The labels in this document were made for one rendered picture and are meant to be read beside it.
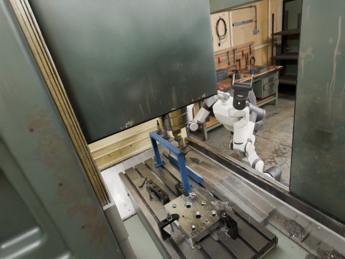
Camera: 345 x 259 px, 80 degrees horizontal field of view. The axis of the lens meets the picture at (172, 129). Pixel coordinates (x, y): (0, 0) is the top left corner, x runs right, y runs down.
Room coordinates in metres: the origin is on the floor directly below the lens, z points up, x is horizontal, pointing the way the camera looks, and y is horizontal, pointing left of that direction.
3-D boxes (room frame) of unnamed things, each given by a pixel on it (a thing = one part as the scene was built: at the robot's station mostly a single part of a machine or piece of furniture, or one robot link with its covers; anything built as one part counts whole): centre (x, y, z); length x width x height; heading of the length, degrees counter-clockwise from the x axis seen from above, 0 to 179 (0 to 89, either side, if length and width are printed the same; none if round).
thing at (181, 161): (1.16, -0.01, 1.05); 0.10 x 0.05 x 0.30; 116
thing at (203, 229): (0.89, -0.02, 0.97); 0.29 x 0.23 x 0.05; 26
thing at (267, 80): (4.10, -1.39, 0.71); 2.21 x 0.95 x 1.43; 116
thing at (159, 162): (1.56, 0.18, 1.05); 0.10 x 0.05 x 0.30; 116
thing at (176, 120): (0.98, -0.02, 1.56); 0.16 x 0.16 x 0.12
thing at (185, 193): (1.06, 0.02, 0.97); 0.13 x 0.03 x 0.15; 26
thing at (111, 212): (0.79, 0.38, 1.16); 0.48 x 0.05 x 0.51; 26
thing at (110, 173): (1.57, 0.26, 0.75); 0.89 x 0.70 x 0.26; 116
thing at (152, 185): (1.16, 0.19, 0.93); 0.26 x 0.05 x 0.06; 31
